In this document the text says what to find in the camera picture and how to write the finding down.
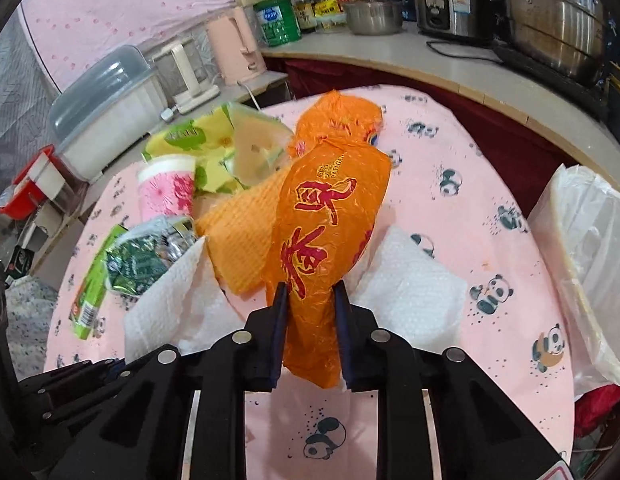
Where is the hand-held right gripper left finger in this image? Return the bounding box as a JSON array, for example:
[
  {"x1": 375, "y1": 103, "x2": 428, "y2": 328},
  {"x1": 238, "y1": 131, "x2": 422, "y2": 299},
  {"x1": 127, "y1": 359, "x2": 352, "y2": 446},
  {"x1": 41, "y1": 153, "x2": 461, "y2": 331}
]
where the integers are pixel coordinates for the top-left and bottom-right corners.
[{"x1": 50, "y1": 281, "x2": 291, "y2": 480}]

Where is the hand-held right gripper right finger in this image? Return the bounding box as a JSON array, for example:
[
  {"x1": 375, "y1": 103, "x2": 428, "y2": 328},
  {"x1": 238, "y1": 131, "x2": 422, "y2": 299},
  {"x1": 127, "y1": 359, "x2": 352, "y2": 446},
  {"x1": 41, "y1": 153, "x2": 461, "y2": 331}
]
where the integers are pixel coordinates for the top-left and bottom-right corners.
[{"x1": 333, "y1": 280, "x2": 572, "y2": 480}]

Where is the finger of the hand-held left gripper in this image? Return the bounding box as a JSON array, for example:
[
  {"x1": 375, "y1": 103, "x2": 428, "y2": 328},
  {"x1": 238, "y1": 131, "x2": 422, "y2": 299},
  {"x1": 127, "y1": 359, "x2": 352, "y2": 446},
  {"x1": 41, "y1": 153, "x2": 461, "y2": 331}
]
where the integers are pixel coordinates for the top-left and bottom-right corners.
[{"x1": 20, "y1": 357, "x2": 130, "y2": 461}]

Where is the white paper towel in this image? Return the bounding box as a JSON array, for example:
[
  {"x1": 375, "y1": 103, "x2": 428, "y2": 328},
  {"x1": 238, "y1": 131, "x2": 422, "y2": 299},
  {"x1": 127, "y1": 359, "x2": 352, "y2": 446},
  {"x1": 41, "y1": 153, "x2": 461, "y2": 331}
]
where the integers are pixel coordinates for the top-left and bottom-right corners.
[
  {"x1": 347, "y1": 225, "x2": 468, "y2": 348},
  {"x1": 124, "y1": 237, "x2": 251, "y2": 361}
]

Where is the light green wrapper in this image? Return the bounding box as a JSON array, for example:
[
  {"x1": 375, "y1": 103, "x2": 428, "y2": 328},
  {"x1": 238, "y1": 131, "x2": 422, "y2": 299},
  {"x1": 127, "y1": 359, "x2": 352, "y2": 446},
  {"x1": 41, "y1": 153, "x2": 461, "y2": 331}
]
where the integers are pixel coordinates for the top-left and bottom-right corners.
[{"x1": 70, "y1": 224, "x2": 131, "y2": 341}]

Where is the orange waffle cloth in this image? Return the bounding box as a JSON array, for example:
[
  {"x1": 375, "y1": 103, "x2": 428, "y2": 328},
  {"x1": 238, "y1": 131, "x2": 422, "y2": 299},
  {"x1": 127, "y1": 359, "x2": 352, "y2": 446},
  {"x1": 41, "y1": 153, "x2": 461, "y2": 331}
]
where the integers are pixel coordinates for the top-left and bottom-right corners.
[{"x1": 196, "y1": 170, "x2": 291, "y2": 296}]

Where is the orange plastic bag red print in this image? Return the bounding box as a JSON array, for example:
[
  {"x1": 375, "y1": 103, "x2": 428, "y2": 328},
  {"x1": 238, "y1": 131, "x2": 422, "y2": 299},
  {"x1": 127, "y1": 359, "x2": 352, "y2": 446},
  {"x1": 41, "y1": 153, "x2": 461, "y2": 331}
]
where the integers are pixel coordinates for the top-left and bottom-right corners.
[{"x1": 271, "y1": 137, "x2": 393, "y2": 391}]

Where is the dark green foil packet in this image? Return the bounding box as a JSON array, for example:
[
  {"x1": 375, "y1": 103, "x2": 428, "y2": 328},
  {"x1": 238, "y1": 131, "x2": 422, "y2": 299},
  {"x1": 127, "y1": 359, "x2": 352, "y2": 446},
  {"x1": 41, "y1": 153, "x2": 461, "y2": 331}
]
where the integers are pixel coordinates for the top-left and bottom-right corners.
[{"x1": 104, "y1": 215, "x2": 197, "y2": 294}]

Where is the pink flowered paper cup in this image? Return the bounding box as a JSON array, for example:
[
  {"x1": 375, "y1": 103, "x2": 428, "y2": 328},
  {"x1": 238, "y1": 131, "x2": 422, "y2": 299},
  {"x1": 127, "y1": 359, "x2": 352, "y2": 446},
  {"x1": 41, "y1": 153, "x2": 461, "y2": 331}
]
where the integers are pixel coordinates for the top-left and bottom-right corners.
[{"x1": 136, "y1": 155, "x2": 197, "y2": 224}]

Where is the bin with white bag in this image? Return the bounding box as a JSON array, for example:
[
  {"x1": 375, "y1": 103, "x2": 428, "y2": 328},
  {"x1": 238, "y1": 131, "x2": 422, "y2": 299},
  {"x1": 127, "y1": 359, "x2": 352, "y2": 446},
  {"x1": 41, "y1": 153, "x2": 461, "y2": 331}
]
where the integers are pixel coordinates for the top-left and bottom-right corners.
[{"x1": 527, "y1": 162, "x2": 620, "y2": 402}]

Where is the pink panda tablecloth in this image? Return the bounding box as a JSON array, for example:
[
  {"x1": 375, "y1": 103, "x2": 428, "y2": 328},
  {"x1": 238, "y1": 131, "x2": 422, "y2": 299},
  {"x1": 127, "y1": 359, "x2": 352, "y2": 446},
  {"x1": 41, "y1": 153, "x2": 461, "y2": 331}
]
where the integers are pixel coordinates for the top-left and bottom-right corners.
[{"x1": 44, "y1": 85, "x2": 576, "y2": 480}]

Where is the red plastic container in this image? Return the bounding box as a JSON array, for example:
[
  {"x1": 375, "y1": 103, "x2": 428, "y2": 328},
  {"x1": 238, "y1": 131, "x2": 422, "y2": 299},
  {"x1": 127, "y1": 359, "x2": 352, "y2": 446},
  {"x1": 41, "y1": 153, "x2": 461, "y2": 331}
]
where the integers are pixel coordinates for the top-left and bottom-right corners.
[{"x1": 0, "y1": 145, "x2": 58, "y2": 220}]

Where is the yellow green tissue packet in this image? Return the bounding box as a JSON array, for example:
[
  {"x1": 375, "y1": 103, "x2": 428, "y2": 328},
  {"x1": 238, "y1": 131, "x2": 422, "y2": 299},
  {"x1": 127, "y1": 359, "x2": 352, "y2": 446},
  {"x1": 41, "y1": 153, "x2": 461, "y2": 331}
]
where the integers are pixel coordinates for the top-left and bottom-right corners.
[{"x1": 142, "y1": 102, "x2": 295, "y2": 196}]

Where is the red cloth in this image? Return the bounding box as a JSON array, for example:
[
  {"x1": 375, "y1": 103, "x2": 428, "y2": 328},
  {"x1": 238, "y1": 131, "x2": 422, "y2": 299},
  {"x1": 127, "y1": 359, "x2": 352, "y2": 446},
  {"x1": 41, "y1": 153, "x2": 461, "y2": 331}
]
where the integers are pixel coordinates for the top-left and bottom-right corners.
[{"x1": 572, "y1": 385, "x2": 620, "y2": 439}]

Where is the white dish box grey lid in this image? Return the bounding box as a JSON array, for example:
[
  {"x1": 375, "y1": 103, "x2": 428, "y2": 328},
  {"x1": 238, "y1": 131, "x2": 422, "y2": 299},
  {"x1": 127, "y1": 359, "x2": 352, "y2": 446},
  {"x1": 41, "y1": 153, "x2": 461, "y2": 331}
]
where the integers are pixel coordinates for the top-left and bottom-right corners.
[{"x1": 47, "y1": 45, "x2": 165, "y2": 184}]

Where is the pink electric kettle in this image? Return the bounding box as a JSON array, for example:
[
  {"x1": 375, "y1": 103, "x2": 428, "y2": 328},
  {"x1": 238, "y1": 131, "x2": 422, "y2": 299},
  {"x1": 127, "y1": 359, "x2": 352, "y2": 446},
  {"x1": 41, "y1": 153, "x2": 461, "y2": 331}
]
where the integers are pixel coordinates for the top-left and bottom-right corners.
[{"x1": 206, "y1": 7, "x2": 269, "y2": 87}]

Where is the green tin can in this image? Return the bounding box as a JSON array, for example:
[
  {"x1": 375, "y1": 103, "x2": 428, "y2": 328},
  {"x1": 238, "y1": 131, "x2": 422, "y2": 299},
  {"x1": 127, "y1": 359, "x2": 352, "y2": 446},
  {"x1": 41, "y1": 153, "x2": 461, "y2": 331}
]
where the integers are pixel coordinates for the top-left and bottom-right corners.
[{"x1": 254, "y1": 0, "x2": 303, "y2": 49}]

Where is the small steel pot glass lid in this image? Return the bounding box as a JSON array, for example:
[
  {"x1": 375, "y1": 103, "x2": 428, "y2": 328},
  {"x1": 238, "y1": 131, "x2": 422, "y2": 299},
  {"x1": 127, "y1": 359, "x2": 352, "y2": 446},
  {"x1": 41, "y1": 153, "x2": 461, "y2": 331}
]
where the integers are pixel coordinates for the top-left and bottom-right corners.
[{"x1": 342, "y1": 0, "x2": 405, "y2": 36}]

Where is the black induction cooker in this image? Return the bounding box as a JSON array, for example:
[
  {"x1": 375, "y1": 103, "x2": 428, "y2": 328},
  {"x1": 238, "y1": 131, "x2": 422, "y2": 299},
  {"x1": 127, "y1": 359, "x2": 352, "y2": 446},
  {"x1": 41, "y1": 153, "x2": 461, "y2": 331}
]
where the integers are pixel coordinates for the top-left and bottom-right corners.
[{"x1": 492, "y1": 40, "x2": 612, "y2": 122}]

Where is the steel rice cooker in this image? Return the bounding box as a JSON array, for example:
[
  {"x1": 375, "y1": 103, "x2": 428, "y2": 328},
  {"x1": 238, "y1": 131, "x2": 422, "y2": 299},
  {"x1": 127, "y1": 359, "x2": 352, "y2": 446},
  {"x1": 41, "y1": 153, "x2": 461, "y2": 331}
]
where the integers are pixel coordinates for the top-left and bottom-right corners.
[{"x1": 410, "y1": 0, "x2": 497, "y2": 44}]

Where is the pink dotted cloth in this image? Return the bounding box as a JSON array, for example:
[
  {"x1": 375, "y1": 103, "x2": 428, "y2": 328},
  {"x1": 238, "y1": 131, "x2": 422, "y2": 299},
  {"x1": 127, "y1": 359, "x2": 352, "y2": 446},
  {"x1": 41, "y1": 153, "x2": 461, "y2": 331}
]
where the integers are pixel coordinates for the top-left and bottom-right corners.
[{"x1": 20, "y1": 0, "x2": 341, "y2": 92}]

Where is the large steel pot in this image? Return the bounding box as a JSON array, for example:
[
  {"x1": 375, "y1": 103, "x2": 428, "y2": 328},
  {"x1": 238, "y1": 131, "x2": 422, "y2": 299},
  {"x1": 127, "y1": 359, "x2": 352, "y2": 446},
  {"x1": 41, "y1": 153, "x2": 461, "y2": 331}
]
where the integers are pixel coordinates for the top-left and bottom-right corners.
[{"x1": 482, "y1": 0, "x2": 609, "y2": 87}]

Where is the white power cable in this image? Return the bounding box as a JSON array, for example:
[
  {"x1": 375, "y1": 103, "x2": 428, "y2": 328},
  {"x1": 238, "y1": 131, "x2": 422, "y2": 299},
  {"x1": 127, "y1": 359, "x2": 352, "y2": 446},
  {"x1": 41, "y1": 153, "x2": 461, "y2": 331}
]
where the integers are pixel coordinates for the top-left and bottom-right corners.
[{"x1": 239, "y1": 82, "x2": 263, "y2": 111}]

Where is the glass kettle white handle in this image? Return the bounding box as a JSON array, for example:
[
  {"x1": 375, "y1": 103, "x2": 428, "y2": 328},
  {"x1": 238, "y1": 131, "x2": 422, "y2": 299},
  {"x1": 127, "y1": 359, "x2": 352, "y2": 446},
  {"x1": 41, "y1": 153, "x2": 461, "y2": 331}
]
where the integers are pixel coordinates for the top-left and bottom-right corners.
[{"x1": 152, "y1": 40, "x2": 221, "y2": 114}]

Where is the black power cable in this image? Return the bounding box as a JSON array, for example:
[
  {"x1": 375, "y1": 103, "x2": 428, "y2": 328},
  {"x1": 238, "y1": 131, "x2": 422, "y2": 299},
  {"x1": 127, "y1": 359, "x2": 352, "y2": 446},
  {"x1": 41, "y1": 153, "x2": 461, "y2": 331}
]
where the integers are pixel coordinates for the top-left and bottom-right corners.
[{"x1": 427, "y1": 39, "x2": 506, "y2": 64}]

